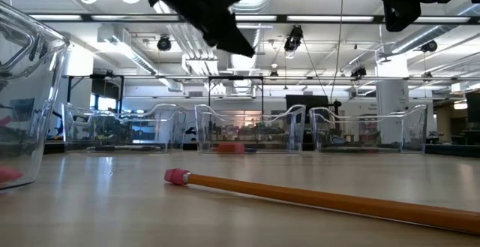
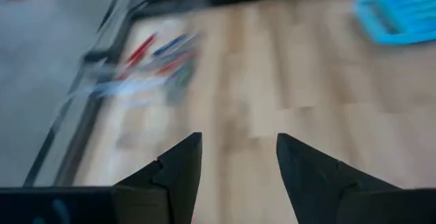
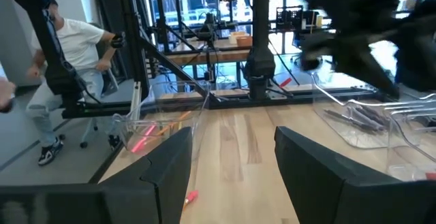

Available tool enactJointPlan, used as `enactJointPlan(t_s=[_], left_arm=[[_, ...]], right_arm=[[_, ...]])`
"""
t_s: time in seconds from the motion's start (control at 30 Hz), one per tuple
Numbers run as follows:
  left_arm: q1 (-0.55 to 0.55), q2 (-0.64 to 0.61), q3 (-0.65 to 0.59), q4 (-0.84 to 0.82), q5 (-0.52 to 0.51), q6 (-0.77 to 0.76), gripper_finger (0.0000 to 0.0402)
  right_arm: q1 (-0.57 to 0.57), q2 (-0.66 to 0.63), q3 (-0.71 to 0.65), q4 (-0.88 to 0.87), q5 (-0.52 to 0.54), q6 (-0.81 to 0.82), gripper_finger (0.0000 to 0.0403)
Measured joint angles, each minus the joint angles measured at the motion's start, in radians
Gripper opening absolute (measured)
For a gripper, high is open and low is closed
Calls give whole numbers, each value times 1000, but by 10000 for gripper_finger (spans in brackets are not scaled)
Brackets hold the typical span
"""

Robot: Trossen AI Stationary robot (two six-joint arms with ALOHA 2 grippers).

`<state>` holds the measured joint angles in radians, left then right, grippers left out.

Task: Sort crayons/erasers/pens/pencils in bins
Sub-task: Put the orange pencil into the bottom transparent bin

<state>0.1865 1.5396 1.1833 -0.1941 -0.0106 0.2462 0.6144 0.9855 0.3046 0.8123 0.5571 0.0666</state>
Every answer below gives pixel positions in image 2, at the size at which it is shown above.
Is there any clear plastic bin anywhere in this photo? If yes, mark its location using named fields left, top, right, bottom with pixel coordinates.
left=67, top=12, right=209, bottom=116

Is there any teal calculator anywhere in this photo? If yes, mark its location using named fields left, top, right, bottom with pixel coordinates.
left=352, top=0, right=436, bottom=46

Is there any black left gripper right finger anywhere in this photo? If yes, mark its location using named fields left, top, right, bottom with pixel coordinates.
left=276, top=133, right=358, bottom=224

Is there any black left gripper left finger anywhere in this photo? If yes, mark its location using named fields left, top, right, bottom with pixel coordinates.
left=112, top=131, right=204, bottom=224

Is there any green crayon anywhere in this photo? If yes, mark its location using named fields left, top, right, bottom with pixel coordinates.
left=166, top=66, right=196, bottom=103

